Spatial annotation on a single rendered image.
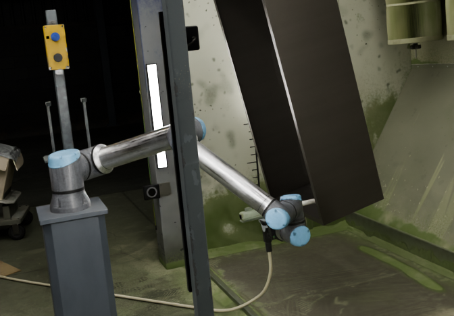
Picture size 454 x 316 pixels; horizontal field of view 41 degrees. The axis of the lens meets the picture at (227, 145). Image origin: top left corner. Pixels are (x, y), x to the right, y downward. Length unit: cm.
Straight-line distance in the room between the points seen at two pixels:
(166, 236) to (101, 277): 94
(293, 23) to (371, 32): 158
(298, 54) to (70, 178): 119
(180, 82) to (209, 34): 208
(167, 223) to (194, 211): 205
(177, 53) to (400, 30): 241
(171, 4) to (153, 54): 198
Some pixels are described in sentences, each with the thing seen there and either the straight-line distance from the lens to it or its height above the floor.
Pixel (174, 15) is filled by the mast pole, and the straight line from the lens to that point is 171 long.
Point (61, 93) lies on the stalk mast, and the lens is 380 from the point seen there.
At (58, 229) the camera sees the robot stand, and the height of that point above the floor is 59.
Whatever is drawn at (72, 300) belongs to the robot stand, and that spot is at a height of 24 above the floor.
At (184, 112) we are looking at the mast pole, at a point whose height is 115.
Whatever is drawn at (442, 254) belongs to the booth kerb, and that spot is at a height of 13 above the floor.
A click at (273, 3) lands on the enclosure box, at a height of 150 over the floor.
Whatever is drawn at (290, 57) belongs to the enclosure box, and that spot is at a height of 126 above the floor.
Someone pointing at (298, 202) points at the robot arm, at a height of 66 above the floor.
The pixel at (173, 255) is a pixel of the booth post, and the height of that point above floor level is 8.
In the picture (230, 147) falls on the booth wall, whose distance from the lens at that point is 385.
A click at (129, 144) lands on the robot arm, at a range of 288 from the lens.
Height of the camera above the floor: 131
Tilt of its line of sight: 9 degrees down
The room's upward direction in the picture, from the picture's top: 5 degrees counter-clockwise
